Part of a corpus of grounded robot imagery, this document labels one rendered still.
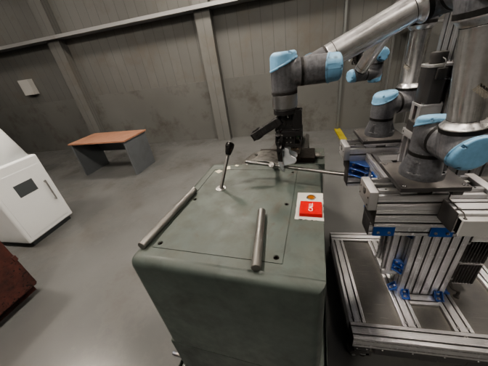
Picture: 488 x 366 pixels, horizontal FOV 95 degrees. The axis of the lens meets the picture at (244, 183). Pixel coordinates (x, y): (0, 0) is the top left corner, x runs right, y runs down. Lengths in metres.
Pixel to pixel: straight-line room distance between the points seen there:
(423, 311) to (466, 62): 1.41
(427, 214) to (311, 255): 0.74
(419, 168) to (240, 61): 4.51
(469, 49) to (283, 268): 0.70
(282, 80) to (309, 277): 0.50
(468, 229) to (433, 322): 0.86
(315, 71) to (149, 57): 5.34
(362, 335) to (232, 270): 1.21
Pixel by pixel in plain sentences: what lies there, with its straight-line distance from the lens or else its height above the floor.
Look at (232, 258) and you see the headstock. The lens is 0.55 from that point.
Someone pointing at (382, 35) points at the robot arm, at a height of 1.65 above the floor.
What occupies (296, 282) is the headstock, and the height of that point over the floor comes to 1.25.
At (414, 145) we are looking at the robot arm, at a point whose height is 1.29.
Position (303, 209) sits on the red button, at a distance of 0.65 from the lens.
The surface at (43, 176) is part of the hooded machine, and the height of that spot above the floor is 0.69.
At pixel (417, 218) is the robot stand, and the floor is 0.99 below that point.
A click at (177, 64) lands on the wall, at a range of 5.62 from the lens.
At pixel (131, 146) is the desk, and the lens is 4.58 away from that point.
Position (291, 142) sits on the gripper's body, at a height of 1.40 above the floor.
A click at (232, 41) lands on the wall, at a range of 5.22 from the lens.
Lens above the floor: 1.66
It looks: 29 degrees down
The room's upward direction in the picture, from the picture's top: 9 degrees counter-clockwise
